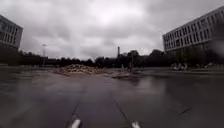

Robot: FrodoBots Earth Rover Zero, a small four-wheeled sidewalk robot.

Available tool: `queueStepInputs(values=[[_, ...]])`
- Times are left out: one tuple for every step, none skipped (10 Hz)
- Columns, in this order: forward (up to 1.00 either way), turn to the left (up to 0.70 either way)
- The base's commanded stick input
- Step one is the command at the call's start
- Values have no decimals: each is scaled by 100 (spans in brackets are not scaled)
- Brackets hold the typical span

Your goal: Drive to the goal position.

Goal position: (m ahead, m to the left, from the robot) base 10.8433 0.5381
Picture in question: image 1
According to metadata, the row of dark trees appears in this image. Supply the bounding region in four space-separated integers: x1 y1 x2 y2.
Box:
0 48 224 69

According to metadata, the tall thin tower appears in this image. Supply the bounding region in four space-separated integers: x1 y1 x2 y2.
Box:
116 46 121 59

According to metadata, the wet grey paved plaza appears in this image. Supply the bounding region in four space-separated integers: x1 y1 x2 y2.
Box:
0 65 224 128

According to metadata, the robot's own part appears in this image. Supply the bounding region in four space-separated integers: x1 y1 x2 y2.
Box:
131 120 142 128
70 118 82 128

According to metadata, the lamp pole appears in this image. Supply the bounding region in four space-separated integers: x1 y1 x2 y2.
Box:
40 43 48 68

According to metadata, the grey multi-storey building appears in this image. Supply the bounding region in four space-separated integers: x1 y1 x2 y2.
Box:
162 5 224 66
0 14 24 64

